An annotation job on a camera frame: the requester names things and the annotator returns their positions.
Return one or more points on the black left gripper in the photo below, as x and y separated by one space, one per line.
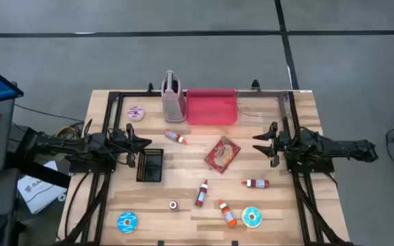
123 143

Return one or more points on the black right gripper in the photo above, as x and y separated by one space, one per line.
283 143

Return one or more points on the pink frosted toy donut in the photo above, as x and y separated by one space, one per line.
132 110

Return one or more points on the red snack packet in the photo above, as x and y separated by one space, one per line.
221 154

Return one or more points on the small round cap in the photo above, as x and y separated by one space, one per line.
173 205

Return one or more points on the blue frosted toy donut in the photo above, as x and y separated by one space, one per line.
245 218
121 222

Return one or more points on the dark red glue bottle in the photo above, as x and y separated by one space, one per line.
201 195

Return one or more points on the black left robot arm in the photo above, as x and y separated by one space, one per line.
80 147

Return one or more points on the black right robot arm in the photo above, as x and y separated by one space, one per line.
337 147

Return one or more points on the black perforated tray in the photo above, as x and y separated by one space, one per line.
152 167

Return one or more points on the brown bottle with orange tip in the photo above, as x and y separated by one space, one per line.
173 135

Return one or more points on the clear plastic tray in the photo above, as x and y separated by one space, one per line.
262 109

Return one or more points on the pink box grater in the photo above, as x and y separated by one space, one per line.
174 109

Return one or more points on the red plastic tray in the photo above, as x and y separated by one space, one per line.
210 109

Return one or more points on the orange glue bottle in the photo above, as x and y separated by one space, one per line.
228 214

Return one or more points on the black support strut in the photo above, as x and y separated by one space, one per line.
39 172

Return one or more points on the white printed box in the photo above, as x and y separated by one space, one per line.
39 198

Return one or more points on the black aluminium table frame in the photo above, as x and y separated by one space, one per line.
142 94

